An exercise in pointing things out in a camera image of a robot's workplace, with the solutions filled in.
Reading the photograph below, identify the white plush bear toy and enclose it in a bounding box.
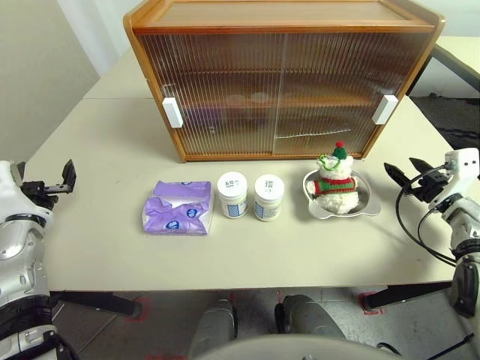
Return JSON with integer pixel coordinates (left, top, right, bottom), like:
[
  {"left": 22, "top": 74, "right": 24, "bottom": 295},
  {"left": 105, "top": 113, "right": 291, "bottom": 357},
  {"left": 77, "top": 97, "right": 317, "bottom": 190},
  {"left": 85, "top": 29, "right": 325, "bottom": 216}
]
[{"left": 310, "top": 140, "right": 358, "bottom": 215}]

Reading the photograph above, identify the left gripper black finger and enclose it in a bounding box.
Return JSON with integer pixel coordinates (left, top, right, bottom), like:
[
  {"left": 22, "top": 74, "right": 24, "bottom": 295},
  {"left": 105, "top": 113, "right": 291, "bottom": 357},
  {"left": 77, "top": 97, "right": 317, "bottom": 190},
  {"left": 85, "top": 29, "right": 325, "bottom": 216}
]
[
  {"left": 61, "top": 158, "right": 77, "bottom": 194},
  {"left": 10, "top": 161, "right": 26, "bottom": 185}
]

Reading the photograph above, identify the wooden cabinet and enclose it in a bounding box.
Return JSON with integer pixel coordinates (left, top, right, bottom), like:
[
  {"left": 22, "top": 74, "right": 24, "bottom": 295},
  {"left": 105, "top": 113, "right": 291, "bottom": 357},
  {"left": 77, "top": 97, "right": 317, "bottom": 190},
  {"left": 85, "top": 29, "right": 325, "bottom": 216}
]
[{"left": 122, "top": 0, "right": 447, "bottom": 163}]

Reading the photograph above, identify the black floor cable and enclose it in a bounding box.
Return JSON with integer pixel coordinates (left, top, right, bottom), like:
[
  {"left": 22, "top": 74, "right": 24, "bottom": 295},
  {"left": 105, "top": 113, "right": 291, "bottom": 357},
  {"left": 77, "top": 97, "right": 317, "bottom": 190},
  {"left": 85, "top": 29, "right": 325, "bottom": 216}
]
[{"left": 376, "top": 333, "right": 474, "bottom": 356}]

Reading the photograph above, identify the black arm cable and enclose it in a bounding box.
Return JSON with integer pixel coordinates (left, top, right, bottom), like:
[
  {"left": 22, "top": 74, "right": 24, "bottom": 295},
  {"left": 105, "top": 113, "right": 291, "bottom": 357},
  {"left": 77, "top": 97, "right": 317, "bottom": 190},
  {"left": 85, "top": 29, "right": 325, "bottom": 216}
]
[
  {"left": 50, "top": 331, "right": 82, "bottom": 360},
  {"left": 395, "top": 174, "right": 459, "bottom": 268}
]

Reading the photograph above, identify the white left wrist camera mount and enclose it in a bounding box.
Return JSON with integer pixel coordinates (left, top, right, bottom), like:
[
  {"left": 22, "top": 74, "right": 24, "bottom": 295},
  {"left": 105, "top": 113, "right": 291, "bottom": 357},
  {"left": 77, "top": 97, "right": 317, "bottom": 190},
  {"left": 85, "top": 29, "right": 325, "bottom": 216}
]
[{"left": 0, "top": 160, "right": 54, "bottom": 230}]

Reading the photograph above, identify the cream table black frame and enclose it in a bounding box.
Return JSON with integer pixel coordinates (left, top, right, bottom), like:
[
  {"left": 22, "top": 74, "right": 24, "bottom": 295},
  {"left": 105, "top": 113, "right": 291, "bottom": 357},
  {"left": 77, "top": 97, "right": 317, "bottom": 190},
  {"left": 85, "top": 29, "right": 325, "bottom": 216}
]
[{"left": 407, "top": 35, "right": 480, "bottom": 99}]

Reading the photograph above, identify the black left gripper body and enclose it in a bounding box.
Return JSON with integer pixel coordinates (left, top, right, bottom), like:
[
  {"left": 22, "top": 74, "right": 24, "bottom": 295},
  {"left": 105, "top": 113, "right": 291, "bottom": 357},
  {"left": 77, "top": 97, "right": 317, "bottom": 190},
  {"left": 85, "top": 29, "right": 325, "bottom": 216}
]
[{"left": 21, "top": 181, "right": 63, "bottom": 206}]

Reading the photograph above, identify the white jar blue label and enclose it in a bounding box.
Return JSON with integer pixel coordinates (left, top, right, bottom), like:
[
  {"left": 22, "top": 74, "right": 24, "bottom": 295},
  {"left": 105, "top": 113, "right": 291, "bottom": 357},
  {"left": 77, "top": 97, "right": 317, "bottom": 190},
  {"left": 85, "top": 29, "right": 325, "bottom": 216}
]
[
  {"left": 253, "top": 174, "right": 285, "bottom": 222},
  {"left": 216, "top": 171, "right": 248, "bottom": 219}
]

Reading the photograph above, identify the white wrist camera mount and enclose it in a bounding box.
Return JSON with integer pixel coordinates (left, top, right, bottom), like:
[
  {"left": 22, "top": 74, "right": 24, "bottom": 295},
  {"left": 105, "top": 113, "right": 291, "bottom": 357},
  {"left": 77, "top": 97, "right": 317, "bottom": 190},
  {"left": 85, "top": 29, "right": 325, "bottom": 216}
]
[
  {"left": 428, "top": 147, "right": 480, "bottom": 211},
  {"left": 0, "top": 160, "right": 54, "bottom": 230}
]

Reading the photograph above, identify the grey rounded robot leg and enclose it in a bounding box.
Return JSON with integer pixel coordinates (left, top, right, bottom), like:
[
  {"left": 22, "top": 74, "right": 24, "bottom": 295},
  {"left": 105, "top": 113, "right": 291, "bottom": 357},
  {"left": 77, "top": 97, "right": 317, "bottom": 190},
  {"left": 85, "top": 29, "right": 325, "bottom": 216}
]
[
  {"left": 274, "top": 294, "right": 348, "bottom": 341},
  {"left": 186, "top": 298, "right": 239, "bottom": 360}
]

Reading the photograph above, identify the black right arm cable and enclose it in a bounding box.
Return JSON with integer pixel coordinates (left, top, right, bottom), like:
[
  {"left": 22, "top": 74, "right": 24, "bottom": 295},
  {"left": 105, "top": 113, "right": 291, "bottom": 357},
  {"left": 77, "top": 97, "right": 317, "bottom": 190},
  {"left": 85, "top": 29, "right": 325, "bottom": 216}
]
[{"left": 395, "top": 174, "right": 459, "bottom": 268}]

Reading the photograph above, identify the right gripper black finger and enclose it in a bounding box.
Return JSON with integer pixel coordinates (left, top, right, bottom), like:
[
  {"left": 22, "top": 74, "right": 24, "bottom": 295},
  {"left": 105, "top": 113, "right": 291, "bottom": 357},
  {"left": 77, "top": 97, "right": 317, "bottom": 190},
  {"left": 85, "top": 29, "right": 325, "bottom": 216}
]
[
  {"left": 383, "top": 161, "right": 417, "bottom": 196},
  {"left": 408, "top": 157, "right": 432, "bottom": 177}
]

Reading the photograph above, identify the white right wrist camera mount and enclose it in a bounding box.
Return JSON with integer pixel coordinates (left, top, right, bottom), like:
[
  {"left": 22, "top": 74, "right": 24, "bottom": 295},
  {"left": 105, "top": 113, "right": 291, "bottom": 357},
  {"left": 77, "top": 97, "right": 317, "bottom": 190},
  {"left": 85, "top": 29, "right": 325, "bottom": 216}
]
[{"left": 428, "top": 147, "right": 480, "bottom": 211}]

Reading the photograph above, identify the silver robot torso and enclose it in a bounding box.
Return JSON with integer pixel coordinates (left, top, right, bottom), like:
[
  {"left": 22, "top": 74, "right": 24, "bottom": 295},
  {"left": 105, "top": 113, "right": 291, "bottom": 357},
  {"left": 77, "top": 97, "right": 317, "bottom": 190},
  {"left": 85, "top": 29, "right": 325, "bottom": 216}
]
[{"left": 186, "top": 335, "right": 380, "bottom": 360}]

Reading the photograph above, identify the steel bowl with ears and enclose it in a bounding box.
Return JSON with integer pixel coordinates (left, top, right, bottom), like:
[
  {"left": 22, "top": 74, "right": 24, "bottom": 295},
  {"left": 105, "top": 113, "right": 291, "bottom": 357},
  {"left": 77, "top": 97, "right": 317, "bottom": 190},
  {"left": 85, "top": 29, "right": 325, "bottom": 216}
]
[{"left": 301, "top": 167, "right": 380, "bottom": 219}]

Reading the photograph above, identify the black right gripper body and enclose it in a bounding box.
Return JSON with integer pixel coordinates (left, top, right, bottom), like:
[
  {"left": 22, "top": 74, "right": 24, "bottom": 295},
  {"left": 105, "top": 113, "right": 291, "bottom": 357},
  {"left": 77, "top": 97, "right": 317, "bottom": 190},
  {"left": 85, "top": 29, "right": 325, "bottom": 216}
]
[{"left": 411, "top": 167, "right": 451, "bottom": 203}]

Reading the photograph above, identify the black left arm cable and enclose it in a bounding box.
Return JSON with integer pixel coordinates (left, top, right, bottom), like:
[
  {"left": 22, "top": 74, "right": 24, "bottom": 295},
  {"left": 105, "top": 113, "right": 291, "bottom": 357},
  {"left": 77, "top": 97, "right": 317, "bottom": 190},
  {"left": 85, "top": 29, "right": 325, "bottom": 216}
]
[{"left": 50, "top": 331, "right": 82, "bottom": 360}]

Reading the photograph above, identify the white door handle block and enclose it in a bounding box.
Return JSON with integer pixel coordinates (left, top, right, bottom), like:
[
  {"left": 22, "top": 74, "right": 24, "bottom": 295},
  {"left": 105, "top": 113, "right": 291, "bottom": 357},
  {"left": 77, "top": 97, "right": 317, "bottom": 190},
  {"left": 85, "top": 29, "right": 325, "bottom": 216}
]
[
  {"left": 161, "top": 96, "right": 184, "bottom": 129},
  {"left": 371, "top": 94, "right": 399, "bottom": 126}
]

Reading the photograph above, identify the black table leg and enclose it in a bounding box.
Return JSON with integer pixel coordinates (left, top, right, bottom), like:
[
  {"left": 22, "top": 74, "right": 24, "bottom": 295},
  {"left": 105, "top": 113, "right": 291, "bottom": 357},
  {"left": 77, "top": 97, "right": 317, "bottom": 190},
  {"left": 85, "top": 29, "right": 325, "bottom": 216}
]
[
  {"left": 50, "top": 290, "right": 144, "bottom": 318},
  {"left": 362, "top": 281, "right": 454, "bottom": 312}
]

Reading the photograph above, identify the purple tissue pack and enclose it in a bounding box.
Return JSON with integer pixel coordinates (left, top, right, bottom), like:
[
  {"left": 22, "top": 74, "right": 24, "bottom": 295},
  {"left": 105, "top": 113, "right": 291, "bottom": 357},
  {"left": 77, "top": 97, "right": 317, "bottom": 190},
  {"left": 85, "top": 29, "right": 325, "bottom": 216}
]
[{"left": 142, "top": 179, "right": 215, "bottom": 237}]

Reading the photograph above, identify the ribbed clear sliding door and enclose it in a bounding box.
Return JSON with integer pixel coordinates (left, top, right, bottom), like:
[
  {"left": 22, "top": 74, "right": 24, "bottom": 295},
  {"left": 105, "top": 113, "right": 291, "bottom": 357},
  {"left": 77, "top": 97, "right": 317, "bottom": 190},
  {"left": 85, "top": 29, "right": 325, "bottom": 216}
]
[
  {"left": 272, "top": 31, "right": 438, "bottom": 157},
  {"left": 135, "top": 32, "right": 287, "bottom": 157}
]

